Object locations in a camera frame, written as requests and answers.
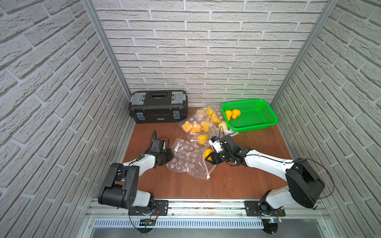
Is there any dotted zip bag with pears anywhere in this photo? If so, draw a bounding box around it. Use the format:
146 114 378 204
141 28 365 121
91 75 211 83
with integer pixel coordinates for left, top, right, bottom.
166 138 215 179

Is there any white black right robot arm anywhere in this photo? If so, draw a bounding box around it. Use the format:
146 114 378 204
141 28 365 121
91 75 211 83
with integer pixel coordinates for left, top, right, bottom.
204 135 325 215

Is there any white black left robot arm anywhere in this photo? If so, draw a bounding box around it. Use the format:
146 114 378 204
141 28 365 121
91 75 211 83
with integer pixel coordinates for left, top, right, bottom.
98 138 174 214

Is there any clear zip bag with pears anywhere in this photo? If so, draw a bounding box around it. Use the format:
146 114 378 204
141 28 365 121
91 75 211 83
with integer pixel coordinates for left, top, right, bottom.
193 104 226 129

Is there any green plastic basket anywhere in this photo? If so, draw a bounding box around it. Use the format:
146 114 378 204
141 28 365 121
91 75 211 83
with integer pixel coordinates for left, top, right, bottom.
221 99 278 132

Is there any black plastic toolbox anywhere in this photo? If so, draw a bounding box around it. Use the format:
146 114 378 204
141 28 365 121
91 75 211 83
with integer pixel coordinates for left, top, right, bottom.
128 90 188 124

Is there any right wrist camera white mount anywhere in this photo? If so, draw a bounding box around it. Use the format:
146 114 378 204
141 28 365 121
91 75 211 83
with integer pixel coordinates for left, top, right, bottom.
208 136 223 153

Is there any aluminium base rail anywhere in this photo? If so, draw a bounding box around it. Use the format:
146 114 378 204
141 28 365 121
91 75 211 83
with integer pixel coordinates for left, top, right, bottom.
85 199 331 230

